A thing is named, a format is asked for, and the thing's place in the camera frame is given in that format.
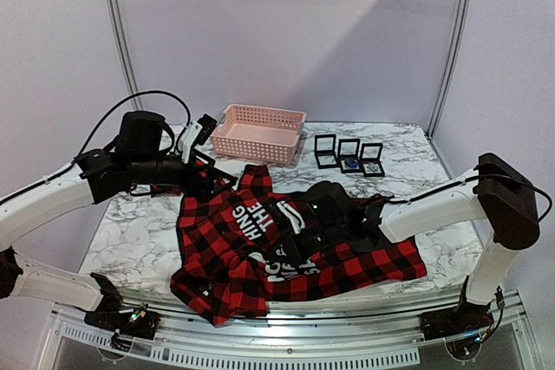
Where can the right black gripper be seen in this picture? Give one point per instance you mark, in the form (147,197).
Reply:
(290,231)

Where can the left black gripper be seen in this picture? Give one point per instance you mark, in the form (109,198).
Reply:
(203,192)

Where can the red black plaid shirt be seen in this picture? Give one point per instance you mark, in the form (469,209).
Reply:
(251,246)

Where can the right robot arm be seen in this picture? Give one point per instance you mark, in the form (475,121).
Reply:
(455,214)

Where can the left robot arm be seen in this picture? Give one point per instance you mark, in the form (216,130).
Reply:
(144,152)

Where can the pink plastic basket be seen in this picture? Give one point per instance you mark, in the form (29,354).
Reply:
(259,133)

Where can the black display box middle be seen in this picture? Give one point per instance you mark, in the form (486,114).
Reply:
(348,149)

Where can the black display box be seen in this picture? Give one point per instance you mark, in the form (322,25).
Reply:
(371,154)
(325,151)
(348,149)

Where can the black display box left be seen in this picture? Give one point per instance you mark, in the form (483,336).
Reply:
(325,151)

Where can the black display box right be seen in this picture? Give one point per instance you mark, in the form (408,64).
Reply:
(371,154)

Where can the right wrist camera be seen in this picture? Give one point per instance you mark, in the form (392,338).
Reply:
(287,219)

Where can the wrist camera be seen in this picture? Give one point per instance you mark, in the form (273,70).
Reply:
(195,133)
(287,219)

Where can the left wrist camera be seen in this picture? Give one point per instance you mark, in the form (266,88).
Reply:
(195,133)

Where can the aluminium front rail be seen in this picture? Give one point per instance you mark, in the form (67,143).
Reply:
(350,333)

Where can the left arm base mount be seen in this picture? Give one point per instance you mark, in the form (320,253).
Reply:
(124,323)

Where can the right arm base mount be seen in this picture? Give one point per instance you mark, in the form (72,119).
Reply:
(465,327)

